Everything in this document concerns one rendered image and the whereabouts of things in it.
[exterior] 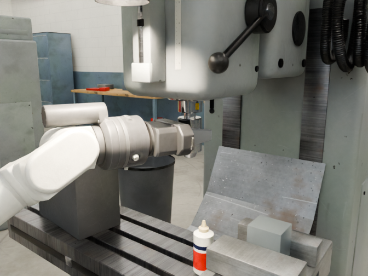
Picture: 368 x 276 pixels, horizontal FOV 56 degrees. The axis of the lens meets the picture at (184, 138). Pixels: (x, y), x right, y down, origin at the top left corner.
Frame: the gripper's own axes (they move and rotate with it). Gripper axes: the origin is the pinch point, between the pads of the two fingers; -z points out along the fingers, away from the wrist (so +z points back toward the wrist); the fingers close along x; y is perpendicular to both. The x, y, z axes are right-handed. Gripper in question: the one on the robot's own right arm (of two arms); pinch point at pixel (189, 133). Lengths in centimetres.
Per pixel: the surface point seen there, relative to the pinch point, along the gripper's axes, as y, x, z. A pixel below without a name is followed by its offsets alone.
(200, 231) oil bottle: 18.8, -4.0, 0.0
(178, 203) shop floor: 122, 217, -136
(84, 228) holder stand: 25.0, 21.9, 14.9
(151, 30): -18.1, -5.9, 11.2
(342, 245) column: 32, -9, -43
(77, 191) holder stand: 15.5, 21.7, 16.2
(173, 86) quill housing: -9.6, -6.1, 7.5
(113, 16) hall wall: -107, 611, -233
